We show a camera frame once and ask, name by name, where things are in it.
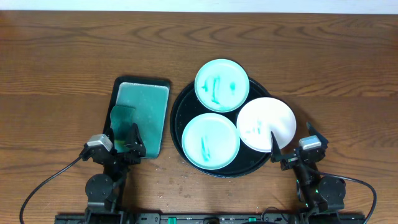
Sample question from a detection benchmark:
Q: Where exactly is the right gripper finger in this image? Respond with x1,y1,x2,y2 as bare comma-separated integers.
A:
271,131,282,162
306,121,328,146

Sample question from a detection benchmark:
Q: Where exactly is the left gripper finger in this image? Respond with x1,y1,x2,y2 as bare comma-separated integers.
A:
104,127,115,146
124,123,146,151

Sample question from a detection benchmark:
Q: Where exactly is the green scrubbing sponge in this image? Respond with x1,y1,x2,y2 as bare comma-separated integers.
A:
110,105,135,152

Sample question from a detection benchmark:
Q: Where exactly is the white plate with smears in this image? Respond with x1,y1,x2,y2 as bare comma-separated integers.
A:
236,97,297,152

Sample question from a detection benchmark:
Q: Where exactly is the mint plate with one smear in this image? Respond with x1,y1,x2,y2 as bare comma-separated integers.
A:
182,113,240,170

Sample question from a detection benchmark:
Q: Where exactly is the mint plate with three smears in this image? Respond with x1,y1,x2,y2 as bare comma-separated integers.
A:
194,59,249,113

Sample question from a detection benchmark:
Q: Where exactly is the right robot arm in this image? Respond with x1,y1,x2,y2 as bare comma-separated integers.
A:
271,123,346,223

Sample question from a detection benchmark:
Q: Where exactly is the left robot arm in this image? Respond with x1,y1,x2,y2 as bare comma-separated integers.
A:
80,123,146,223

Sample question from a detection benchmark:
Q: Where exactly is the black rectangular water tray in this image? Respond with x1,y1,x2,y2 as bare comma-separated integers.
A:
103,76,170,159

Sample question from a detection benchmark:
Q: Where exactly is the round black tray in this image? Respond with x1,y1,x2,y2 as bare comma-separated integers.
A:
169,76,292,179

